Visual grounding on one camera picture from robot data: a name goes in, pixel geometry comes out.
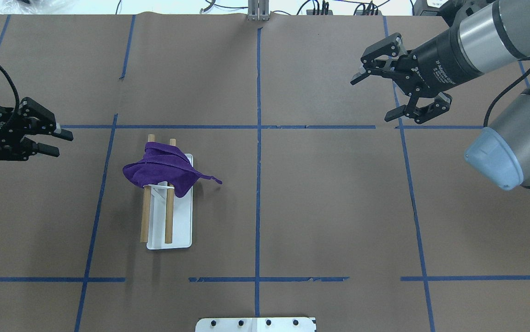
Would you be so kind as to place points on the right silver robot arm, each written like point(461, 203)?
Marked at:
point(482, 36)

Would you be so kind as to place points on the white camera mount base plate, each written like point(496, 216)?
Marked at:
point(257, 324)

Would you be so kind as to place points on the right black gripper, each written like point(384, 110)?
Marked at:
point(438, 57)

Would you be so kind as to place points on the black box with label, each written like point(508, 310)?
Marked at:
point(433, 7)

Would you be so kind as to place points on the purple towel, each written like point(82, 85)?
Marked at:
point(165, 163)

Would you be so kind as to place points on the aluminium frame post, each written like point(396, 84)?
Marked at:
point(258, 10)

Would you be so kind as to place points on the white wooden towel rack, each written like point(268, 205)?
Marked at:
point(166, 220)

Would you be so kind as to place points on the left black cable connector block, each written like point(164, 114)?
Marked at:
point(319, 8)

